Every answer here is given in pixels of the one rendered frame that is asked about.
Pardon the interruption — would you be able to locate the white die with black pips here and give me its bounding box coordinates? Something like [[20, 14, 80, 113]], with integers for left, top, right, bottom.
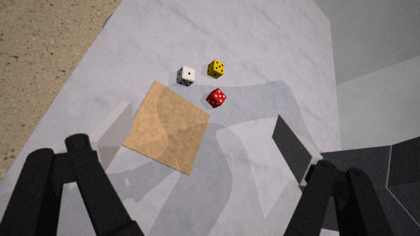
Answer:
[[177, 66, 196, 87]]

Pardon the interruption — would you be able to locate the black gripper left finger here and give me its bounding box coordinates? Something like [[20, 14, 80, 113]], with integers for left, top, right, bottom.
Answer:
[[0, 100, 145, 236]]

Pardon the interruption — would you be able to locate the red die with white pips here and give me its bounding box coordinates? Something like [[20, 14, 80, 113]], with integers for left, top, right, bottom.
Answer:
[[206, 88, 226, 108]]

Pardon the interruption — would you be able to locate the tan mat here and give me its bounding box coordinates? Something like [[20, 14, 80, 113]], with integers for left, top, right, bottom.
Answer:
[[123, 81, 210, 175]]

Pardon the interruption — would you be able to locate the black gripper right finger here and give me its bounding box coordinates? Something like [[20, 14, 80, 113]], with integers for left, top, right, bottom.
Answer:
[[272, 114, 394, 236]]

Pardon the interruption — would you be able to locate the yellow die with black pips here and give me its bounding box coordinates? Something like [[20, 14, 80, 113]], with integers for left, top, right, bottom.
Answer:
[[207, 60, 224, 79]]

